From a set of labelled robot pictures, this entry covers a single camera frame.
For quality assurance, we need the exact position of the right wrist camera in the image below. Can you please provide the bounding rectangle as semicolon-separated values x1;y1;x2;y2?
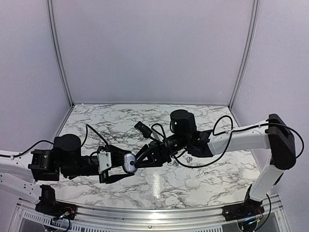
134;121;152;139

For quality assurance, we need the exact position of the blue earbud charging case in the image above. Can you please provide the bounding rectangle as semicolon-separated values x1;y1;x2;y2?
122;153;137;174

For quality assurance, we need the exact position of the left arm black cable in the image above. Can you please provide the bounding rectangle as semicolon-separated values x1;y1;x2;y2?
12;124;109;160

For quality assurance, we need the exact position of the aluminium front rail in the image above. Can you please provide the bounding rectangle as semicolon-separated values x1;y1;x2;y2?
14;193;283;232

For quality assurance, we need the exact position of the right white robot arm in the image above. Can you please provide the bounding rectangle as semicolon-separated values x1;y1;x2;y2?
128;109;298;217

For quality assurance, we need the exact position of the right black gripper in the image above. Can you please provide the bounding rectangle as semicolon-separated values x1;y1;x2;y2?
132;133;189;168

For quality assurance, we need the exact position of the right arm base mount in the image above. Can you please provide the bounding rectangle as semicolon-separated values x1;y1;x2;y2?
222;202;272;232

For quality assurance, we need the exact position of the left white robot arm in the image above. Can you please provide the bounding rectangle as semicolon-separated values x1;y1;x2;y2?
0;134;136;215

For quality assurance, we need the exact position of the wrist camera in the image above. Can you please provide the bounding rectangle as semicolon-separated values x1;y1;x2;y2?
97;151;112;174
134;121;152;139

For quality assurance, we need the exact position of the white earbud charging case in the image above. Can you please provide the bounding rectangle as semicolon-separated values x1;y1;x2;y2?
184;179;200;189

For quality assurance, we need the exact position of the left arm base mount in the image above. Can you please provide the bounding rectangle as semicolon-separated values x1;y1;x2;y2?
35;201;77;232

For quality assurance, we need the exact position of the left aluminium corner post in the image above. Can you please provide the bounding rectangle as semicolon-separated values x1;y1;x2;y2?
46;0;74;108

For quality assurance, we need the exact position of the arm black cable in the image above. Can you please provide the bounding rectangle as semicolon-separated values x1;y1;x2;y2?
12;124;109;160
149;115;305;168

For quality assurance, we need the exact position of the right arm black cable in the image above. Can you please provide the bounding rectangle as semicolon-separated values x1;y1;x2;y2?
149;115;305;168

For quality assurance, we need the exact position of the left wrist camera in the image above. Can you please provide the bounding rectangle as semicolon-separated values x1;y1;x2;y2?
97;151;112;174

